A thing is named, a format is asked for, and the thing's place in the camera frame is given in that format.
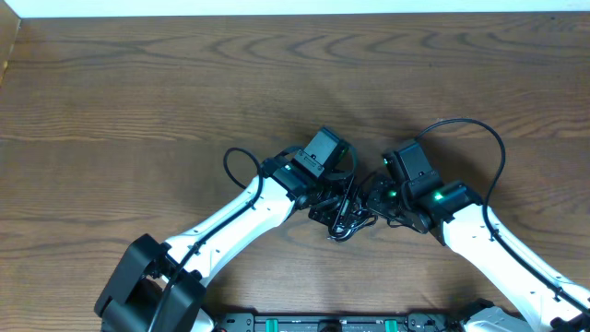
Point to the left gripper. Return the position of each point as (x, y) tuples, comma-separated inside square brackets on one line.
[(345, 212)]

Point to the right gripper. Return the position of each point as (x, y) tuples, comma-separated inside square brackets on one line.
[(373, 201)]

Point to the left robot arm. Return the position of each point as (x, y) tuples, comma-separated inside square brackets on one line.
[(161, 286)]

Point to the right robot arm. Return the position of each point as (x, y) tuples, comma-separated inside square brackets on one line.
[(413, 195)]

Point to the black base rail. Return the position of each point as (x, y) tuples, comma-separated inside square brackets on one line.
[(247, 322)]

